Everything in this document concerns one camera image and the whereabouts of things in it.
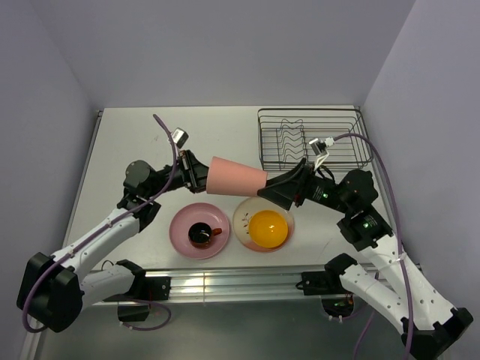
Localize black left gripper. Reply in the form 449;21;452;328
145;150;229;198

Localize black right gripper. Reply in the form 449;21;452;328
256;157;352;213

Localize pink plastic cup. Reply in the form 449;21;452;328
206;157;268;197

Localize yellow bowl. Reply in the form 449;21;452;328
248;210;289;248

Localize orange and black teacup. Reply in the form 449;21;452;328
187;222;223;249

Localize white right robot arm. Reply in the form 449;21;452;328
257;160;473;359

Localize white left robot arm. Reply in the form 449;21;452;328
16;150;209;333

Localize cream and pink floral plate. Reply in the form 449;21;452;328
232;197;295;253

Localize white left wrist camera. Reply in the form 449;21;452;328
171;127;189;149

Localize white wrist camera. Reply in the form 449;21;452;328
171;127;189;149
308;137;335;171

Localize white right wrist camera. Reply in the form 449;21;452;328
308;137;335;171

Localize black wire dish rack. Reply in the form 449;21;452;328
257;106;372;173

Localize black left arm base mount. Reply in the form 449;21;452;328
117;276;171;323

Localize aluminium table rail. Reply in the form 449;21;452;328
35;264;428;305

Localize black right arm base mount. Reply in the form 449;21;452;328
295;271;354;317

